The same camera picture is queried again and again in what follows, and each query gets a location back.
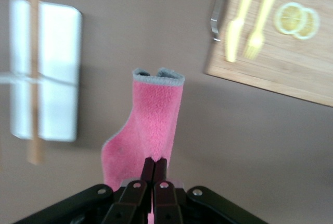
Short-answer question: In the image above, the white rectangular tray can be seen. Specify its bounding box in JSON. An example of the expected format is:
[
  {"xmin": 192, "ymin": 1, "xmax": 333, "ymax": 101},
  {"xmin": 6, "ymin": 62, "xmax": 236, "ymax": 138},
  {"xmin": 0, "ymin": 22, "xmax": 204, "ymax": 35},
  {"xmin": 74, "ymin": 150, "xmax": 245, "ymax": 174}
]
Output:
[{"xmin": 8, "ymin": 0, "xmax": 83, "ymax": 142}]

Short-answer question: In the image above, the bamboo cutting board with handle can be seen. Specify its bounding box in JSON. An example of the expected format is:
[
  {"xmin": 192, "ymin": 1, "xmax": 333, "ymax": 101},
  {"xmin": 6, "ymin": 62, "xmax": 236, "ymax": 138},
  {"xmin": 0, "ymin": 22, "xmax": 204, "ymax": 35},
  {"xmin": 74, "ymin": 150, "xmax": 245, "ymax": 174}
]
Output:
[{"xmin": 203, "ymin": 0, "xmax": 333, "ymax": 108}]

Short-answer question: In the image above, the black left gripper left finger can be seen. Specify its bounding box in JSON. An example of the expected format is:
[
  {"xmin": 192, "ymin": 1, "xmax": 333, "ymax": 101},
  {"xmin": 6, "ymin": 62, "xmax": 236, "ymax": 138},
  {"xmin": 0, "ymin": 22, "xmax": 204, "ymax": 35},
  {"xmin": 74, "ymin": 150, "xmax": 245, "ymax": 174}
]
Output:
[{"xmin": 103, "ymin": 157, "xmax": 156, "ymax": 224}]

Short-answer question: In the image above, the yellow plastic fork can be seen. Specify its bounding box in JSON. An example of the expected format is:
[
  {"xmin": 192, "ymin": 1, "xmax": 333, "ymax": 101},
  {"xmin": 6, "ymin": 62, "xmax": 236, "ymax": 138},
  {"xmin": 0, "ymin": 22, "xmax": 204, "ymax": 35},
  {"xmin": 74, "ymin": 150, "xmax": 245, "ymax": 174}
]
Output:
[{"xmin": 242, "ymin": 0, "xmax": 284, "ymax": 60}]

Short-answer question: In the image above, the whole lemon slice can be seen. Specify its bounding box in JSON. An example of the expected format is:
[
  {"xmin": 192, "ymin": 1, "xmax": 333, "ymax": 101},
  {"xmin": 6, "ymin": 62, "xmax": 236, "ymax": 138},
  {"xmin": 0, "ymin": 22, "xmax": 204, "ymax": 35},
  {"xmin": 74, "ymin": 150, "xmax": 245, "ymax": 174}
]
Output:
[{"xmin": 275, "ymin": 2, "xmax": 306, "ymax": 35}]

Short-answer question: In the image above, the brown wooden chopstick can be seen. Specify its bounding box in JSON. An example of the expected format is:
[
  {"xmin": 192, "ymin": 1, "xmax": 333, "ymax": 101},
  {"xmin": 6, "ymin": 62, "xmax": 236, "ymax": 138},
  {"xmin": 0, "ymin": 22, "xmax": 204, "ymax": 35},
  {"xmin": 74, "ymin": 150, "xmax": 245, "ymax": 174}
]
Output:
[{"xmin": 25, "ymin": 0, "xmax": 44, "ymax": 165}]

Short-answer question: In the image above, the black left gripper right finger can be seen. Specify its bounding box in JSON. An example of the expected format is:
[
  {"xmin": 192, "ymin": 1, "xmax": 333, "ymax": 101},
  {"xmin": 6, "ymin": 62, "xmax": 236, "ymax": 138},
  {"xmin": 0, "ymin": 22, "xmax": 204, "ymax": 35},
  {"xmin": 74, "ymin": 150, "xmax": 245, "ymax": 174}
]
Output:
[{"xmin": 152, "ymin": 157, "xmax": 184, "ymax": 224}]

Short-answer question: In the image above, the yellow plastic knife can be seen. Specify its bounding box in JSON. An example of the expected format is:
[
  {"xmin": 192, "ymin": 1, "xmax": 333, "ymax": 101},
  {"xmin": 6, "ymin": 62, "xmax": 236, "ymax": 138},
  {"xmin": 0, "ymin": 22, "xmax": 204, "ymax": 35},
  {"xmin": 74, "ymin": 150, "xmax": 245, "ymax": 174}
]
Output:
[{"xmin": 224, "ymin": 0, "xmax": 263, "ymax": 64}]

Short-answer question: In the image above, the covered lemon slice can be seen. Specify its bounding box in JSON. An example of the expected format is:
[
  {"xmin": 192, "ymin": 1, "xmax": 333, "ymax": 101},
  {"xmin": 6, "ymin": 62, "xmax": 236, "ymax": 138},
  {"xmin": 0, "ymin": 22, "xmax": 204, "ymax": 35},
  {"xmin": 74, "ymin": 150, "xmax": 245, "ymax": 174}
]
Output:
[{"xmin": 293, "ymin": 7, "xmax": 321, "ymax": 41}]

